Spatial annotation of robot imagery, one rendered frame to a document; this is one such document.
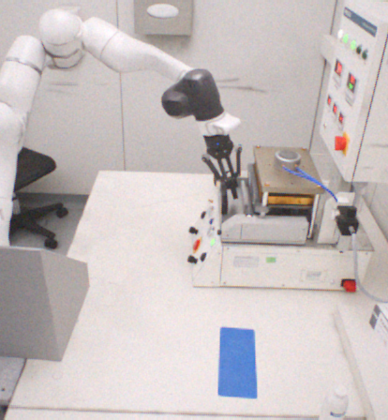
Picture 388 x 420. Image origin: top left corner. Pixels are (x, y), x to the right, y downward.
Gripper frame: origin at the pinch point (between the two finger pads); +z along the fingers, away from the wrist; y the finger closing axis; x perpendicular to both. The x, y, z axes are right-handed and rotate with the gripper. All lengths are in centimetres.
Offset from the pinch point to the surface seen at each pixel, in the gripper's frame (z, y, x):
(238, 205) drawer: 5.9, -0.2, 1.8
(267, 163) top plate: -4.6, -12.4, -1.1
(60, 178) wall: 41, 124, -143
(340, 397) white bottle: 20, -15, 65
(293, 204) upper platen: 5.4, -16.8, 9.7
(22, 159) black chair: 11, 125, -114
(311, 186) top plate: -0.8, -22.9, 11.9
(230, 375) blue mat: 25, 10, 50
